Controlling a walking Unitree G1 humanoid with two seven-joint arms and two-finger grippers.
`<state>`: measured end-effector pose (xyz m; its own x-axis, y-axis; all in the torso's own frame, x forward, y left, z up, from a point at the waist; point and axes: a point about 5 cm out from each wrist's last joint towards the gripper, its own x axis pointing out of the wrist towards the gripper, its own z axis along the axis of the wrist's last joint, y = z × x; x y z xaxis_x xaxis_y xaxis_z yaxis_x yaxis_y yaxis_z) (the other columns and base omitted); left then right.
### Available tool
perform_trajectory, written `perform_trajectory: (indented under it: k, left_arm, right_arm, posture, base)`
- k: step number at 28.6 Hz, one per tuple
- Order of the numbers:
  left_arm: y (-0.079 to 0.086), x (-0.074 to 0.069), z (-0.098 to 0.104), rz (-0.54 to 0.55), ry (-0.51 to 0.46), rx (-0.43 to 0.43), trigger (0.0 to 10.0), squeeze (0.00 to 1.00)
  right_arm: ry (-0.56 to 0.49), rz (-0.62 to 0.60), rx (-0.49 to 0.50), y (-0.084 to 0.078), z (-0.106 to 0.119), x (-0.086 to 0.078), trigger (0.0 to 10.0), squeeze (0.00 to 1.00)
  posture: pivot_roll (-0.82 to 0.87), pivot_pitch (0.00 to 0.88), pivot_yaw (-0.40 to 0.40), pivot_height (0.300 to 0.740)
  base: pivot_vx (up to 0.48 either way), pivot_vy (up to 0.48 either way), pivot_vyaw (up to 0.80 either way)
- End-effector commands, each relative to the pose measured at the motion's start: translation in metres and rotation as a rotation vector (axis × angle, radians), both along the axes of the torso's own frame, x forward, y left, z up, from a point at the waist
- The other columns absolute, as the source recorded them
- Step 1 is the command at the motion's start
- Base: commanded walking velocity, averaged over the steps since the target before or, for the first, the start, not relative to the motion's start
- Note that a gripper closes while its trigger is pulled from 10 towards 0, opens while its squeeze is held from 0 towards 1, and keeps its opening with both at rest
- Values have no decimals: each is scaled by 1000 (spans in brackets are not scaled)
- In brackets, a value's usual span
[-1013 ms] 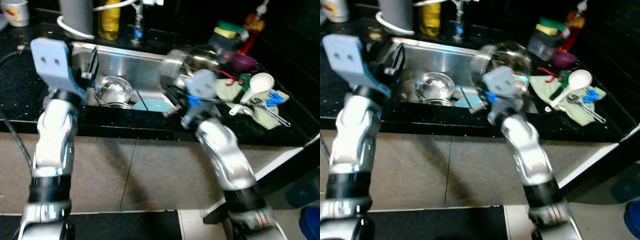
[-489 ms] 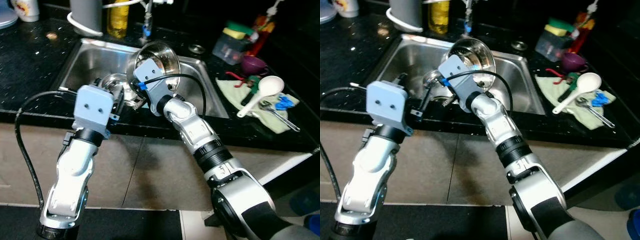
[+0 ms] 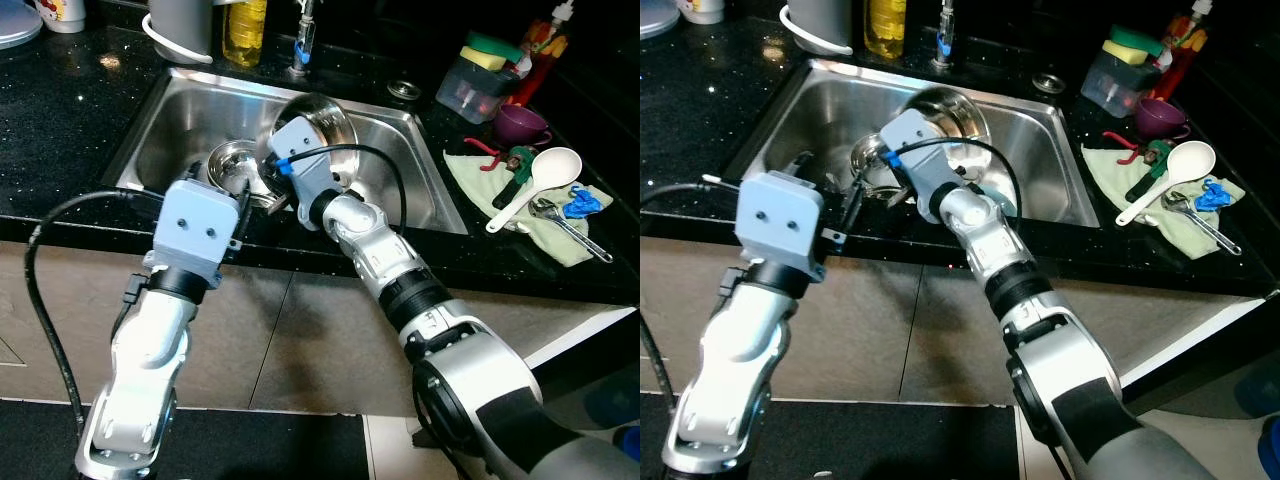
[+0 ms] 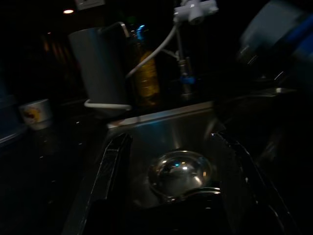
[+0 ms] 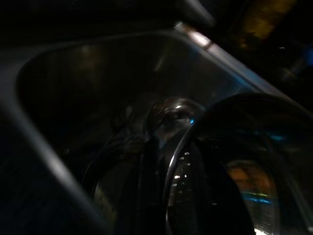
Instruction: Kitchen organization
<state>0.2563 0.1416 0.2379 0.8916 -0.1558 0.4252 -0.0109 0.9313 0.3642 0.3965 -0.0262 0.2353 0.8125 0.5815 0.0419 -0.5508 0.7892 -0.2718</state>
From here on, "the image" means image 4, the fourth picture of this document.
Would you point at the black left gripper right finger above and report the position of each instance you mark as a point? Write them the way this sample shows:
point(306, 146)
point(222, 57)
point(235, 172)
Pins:
point(239, 176)

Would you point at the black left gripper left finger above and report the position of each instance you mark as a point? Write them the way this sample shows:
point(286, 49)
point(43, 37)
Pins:
point(112, 166)

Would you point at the stainless steel bowl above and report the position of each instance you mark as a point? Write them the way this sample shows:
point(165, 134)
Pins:
point(181, 171)

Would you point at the white kettle base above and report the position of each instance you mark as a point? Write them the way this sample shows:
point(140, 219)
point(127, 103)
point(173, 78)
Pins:
point(107, 107)

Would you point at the stainless steel sink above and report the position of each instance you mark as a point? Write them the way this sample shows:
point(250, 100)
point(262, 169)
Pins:
point(166, 132)

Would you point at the white cup yellow print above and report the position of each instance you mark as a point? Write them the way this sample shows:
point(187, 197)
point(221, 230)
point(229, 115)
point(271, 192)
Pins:
point(36, 115)

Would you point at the yellow cooking oil bottle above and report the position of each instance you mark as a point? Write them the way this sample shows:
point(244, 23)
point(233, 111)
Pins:
point(146, 78)

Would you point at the grey electric kettle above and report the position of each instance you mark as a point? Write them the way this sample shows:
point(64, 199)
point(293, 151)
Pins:
point(97, 66)

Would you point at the metal water valve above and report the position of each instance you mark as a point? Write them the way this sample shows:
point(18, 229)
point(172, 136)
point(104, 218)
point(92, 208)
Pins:
point(186, 78)

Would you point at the blue white container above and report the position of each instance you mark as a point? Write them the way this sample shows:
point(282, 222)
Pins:
point(276, 31)

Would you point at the white tap fitting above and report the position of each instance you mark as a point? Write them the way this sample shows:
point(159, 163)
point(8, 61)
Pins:
point(195, 9)

